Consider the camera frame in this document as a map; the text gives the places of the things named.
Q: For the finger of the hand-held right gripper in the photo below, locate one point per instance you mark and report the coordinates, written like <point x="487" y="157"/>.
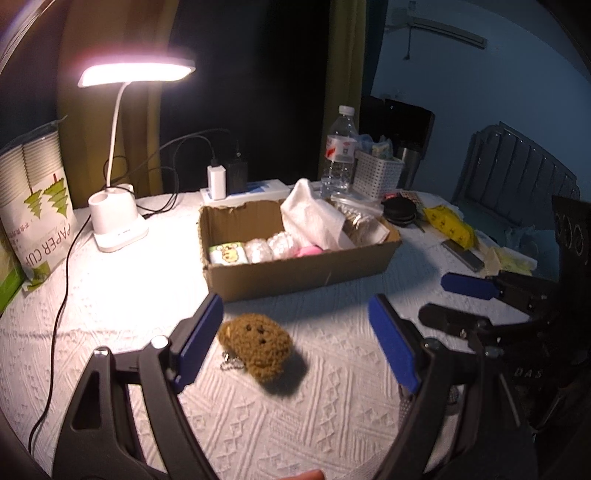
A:
<point x="452" y="318"/>
<point x="466" y="285"/>

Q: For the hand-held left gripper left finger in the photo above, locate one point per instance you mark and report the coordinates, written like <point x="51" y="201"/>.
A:
<point x="198" y="341"/>

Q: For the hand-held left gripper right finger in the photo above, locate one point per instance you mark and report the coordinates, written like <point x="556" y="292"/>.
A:
<point x="392" y="346"/>

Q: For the dark grey dotted glove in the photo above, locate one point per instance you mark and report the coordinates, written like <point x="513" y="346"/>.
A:
<point x="405" y="412"/>

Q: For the cardboard box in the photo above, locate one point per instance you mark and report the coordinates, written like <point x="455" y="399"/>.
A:
<point x="295" y="277"/>

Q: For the cotton swab bag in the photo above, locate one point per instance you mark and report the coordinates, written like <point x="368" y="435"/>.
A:
<point x="364" y="226"/>

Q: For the white tissue paper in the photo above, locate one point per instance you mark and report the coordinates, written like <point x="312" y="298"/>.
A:
<point x="307" y="207"/>

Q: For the pink soft item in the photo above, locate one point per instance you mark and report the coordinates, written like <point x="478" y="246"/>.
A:
<point x="309" y="251"/>

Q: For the person's left hand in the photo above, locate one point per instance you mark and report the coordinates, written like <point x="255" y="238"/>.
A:
<point x="307" y="475"/>

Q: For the yellow tissue packet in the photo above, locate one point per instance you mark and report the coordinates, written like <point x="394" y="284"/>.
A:
<point x="508" y="263"/>

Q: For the yellow plastic bag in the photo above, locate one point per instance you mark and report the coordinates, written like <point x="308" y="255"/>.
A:
<point x="448" y="224"/>

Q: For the green yellow snack pack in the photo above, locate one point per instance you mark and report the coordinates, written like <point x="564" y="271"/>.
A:
<point x="226" y="254"/>

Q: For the black round pouch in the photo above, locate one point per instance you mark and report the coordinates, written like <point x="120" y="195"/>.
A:
<point x="399" y="210"/>

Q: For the checkered small box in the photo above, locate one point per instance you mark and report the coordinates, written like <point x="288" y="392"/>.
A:
<point x="412" y="197"/>

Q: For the grey ribbed radiator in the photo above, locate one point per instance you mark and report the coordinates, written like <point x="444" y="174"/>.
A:
<point x="517" y="166"/>

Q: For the clear wrapped white roll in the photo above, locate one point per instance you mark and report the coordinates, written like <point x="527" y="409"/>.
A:
<point x="258" y="249"/>
<point x="281" y="244"/>

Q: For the white textured tablecloth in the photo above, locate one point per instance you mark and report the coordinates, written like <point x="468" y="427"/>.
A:
<point x="300" y="429"/>

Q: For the white desk lamp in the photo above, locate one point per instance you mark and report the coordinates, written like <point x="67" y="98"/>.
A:
<point x="117" y="226"/>

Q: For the white woven plastic basket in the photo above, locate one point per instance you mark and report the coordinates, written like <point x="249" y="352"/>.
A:
<point x="376" y="173"/>

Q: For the white charger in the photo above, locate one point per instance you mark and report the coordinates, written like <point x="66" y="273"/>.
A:
<point x="217" y="182"/>

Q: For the bundle of small packets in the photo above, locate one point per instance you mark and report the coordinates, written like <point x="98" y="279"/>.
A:
<point x="383" y="147"/>

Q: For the white power strip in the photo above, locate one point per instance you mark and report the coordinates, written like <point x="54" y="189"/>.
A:
<point x="263" y="189"/>

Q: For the black monitor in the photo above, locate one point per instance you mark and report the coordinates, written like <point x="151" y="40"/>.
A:
<point x="411" y="122"/>

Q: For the black charger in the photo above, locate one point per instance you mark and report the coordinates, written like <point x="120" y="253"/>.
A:
<point x="238" y="173"/>

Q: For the clear plastic water bottle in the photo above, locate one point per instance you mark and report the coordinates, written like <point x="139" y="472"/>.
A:
<point x="339" y="166"/>

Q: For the green paper package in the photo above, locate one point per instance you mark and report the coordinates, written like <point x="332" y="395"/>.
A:
<point x="7" y="281"/>

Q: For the paper cups package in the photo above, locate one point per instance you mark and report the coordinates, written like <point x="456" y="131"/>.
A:
<point x="32" y="184"/>

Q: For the yellow curtain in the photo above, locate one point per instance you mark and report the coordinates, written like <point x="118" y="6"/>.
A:
<point x="138" y="115"/>
<point x="348" y="69"/>

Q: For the white air conditioner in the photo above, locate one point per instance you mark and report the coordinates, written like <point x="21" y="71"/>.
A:
<point x="443" y="30"/>

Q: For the dark window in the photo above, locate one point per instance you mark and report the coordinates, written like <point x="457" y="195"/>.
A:
<point x="254" y="83"/>

